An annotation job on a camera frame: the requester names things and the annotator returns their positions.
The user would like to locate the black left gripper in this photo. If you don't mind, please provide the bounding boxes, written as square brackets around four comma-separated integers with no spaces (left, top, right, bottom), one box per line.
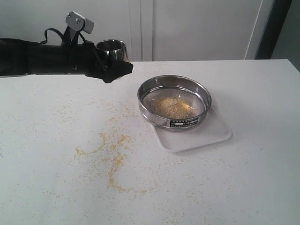
[60,41,134,83]

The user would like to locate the stainless steel cup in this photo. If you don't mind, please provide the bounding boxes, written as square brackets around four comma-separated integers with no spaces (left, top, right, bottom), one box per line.
[96,39,129,62]

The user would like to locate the yellow grain pile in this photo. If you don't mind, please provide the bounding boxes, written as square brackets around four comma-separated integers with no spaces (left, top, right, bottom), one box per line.
[151,97,193,119]

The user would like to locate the round stainless steel sieve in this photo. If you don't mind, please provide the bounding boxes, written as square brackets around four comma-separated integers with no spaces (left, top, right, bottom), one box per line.
[137,75,212,131]

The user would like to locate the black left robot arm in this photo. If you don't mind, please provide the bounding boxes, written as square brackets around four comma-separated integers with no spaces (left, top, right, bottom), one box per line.
[0,38,133,83]

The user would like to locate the white cabinet doors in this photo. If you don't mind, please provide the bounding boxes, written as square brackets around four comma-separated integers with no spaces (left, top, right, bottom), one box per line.
[0,0,273,61]

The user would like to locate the white plastic tray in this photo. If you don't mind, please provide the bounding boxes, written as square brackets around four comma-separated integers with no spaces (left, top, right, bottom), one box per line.
[151,107,233,153]

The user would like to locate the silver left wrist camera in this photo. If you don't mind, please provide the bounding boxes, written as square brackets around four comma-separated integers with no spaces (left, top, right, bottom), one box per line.
[66,11,94,34]

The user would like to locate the black left camera cable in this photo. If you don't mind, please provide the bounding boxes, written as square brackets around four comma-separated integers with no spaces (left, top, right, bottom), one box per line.
[42,28,86,45]

